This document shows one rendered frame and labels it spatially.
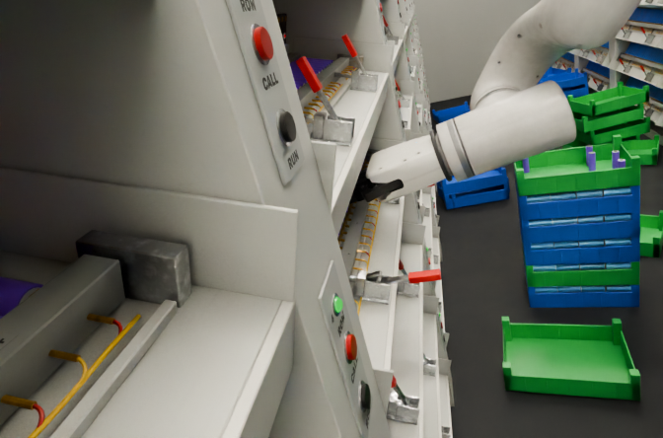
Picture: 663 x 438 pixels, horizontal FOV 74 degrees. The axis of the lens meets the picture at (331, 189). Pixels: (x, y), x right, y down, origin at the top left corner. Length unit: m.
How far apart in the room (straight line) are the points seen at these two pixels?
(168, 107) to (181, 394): 0.11
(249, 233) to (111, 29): 0.10
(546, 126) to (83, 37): 0.50
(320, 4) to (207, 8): 0.70
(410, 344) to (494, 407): 0.60
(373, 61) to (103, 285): 0.73
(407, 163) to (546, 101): 0.18
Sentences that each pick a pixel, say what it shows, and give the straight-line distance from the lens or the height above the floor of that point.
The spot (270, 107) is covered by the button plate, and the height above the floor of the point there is 0.97.
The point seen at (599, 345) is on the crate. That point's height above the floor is 0.00.
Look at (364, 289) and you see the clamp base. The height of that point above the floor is 0.70.
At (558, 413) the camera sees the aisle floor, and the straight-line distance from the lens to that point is 1.32.
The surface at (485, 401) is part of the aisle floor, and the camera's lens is 1.34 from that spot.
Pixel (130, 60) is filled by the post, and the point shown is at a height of 1.01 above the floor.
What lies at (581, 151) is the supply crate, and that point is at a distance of 1.57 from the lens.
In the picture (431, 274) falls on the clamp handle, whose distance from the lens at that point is 0.51.
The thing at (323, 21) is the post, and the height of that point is 1.00.
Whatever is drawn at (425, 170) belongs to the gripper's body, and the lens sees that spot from 0.59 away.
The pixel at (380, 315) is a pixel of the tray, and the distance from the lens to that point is 0.51.
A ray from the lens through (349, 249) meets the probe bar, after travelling 0.56.
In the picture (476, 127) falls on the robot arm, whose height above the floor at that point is 0.83.
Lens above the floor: 1.00
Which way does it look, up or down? 21 degrees down
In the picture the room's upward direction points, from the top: 15 degrees counter-clockwise
